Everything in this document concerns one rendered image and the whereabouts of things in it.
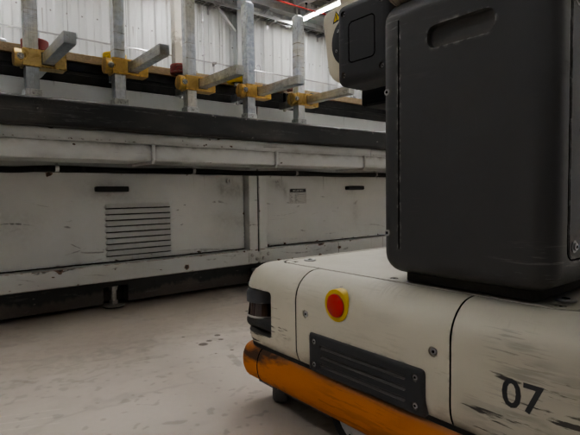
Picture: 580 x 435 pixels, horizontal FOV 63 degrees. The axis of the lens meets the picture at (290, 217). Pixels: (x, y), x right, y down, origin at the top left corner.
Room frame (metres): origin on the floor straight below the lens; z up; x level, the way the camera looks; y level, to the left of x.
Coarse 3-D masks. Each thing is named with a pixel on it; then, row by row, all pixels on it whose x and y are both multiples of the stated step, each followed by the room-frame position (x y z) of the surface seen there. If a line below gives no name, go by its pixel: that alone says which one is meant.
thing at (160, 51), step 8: (152, 48) 1.39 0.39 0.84; (160, 48) 1.36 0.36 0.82; (168, 48) 1.37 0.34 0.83; (144, 56) 1.44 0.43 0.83; (152, 56) 1.40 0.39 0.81; (160, 56) 1.38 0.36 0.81; (136, 64) 1.49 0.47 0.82; (144, 64) 1.46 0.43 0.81; (152, 64) 1.46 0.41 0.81; (136, 72) 1.56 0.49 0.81
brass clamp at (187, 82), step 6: (180, 78) 1.66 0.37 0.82; (186, 78) 1.67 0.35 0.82; (192, 78) 1.68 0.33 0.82; (198, 78) 1.70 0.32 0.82; (180, 84) 1.66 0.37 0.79; (186, 84) 1.67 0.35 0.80; (192, 84) 1.68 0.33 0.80; (198, 84) 1.70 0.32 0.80; (180, 90) 1.70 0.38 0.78; (192, 90) 1.69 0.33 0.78; (198, 90) 1.70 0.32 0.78; (204, 90) 1.71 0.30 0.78; (210, 90) 1.73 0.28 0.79
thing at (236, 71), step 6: (234, 66) 1.52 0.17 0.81; (240, 66) 1.52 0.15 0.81; (216, 72) 1.61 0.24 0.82; (222, 72) 1.58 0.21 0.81; (228, 72) 1.55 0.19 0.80; (234, 72) 1.52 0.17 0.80; (240, 72) 1.52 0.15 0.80; (204, 78) 1.67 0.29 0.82; (210, 78) 1.64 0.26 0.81; (216, 78) 1.61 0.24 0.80; (222, 78) 1.58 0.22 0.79; (228, 78) 1.56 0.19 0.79; (234, 78) 1.56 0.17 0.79; (204, 84) 1.67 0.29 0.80; (210, 84) 1.64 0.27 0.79; (216, 84) 1.65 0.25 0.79; (180, 96) 1.84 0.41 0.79
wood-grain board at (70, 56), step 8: (0, 48) 1.51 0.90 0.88; (8, 48) 1.52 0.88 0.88; (72, 56) 1.64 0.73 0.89; (80, 56) 1.66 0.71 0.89; (88, 56) 1.67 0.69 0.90; (96, 56) 1.69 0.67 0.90; (88, 64) 1.68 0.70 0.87; (96, 64) 1.69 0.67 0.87; (152, 72) 1.82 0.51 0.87; (160, 72) 1.83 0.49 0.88; (168, 72) 1.86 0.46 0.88; (360, 104) 2.53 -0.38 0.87
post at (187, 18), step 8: (184, 0) 1.69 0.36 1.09; (192, 0) 1.70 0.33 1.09; (184, 8) 1.69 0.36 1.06; (192, 8) 1.70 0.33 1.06; (184, 16) 1.69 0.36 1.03; (192, 16) 1.70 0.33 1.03; (184, 24) 1.69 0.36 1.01; (192, 24) 1.70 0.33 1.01; (184, 32) 1.69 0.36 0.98; (192, 32) 1.69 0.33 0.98; (184, 40) 1.69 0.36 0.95; (192, 40) 1.69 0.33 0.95; (184, 48) 1.69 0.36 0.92; (192, 48) 1.69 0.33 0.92; (184, 56) 1.69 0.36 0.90; (192, 56) 1.69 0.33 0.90; (184, 64) 1.69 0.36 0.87; (192, 64) 1.69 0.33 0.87; (184, 72) 1.70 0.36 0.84; (192, 72) 1.69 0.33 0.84; (184, 96) 1.70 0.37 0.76; (192, 96) 1.69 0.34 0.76; (184, 104) 1.70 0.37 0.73; (192, 104) 1.69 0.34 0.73
